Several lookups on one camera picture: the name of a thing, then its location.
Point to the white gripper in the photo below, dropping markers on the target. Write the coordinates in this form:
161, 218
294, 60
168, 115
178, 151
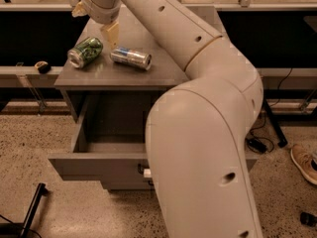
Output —
96, 13

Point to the green soda can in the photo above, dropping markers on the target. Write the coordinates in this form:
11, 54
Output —
85, 52

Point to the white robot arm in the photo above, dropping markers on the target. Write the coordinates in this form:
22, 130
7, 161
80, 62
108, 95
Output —
200, 50

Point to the silver blue energy can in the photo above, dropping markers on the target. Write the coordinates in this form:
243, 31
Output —
131, 57

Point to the grey drawer cabinet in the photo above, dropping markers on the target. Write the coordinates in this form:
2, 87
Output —
104, 75

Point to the open grey top drawer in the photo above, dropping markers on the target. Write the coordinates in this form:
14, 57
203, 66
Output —
105, 149

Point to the yellow black tape measure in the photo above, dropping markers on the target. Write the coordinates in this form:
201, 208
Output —
43, 67

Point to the black stand leg left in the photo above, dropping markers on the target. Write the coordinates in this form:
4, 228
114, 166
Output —
10, 229

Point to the black tripod leg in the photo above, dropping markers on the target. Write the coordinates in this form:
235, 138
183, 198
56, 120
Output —
282, 142

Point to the tan sneaker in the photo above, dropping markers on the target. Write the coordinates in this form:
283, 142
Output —
305, 162

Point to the black object on floor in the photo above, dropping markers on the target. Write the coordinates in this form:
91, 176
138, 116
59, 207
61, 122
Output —
308, 219

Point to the black top drawer handle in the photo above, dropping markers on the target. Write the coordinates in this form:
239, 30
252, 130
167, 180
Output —
141, 169

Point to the white tag on handle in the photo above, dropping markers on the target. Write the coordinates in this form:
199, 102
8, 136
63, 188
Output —
147, 174

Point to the black power adapter with cable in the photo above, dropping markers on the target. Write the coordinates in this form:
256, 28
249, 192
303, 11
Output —
260, 145

